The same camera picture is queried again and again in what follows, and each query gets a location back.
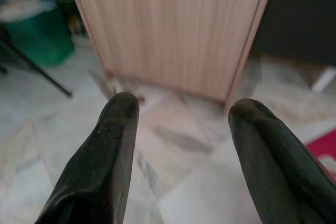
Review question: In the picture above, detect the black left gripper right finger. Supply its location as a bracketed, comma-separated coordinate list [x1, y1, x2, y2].
[228, 98, 336, 224]

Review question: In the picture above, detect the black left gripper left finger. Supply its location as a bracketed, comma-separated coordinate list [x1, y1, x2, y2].
[35, 92, 140, 224]

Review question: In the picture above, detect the red floor mat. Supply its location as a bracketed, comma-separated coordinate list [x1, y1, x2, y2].
[305, 127, 336, 174]

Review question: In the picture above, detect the white sideboard leg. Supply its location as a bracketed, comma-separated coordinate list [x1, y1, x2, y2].
[311, 66, 336, 93]

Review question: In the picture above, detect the black tripod leg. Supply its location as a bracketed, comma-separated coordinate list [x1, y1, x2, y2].
[0, 24, 74, 98]

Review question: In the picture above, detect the green plastic bin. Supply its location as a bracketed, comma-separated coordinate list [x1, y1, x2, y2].
[4, 0, 76, 67]

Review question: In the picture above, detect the light wooden cabinet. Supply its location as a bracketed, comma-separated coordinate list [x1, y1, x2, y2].
[64, 0, 278, 109]

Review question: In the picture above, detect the black sideboard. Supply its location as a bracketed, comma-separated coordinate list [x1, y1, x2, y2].
[250, 0, 336, 64]

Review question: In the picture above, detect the white plastic bag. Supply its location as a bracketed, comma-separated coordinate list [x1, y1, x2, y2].
[0, 0, 58, 23]

